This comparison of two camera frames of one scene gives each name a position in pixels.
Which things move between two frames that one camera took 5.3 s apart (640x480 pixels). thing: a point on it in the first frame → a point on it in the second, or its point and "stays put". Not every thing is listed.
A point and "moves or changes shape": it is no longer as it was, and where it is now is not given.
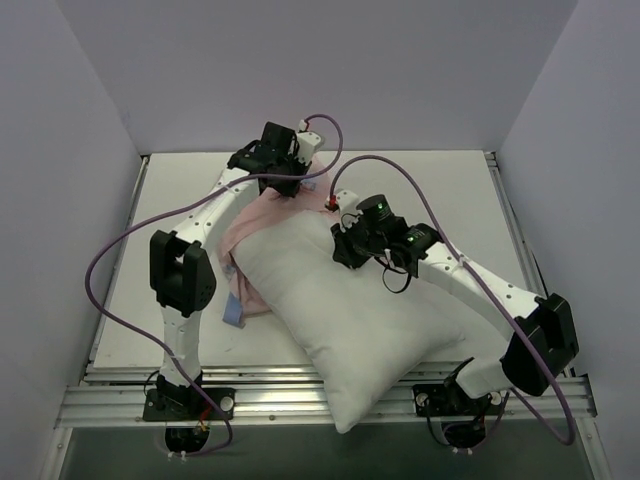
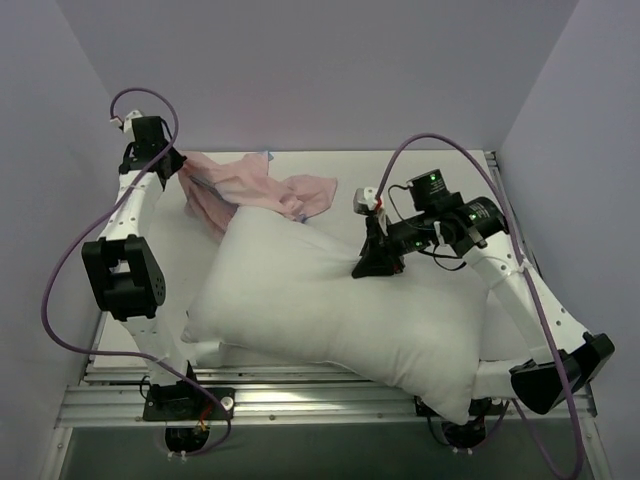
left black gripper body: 282,182 → 170,161
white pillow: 371,329 moves or changes shape
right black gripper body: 345,251 → 379,245
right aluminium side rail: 508,200 stays put
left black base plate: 188,404 stays put
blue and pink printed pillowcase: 315,192 moves or changes shape
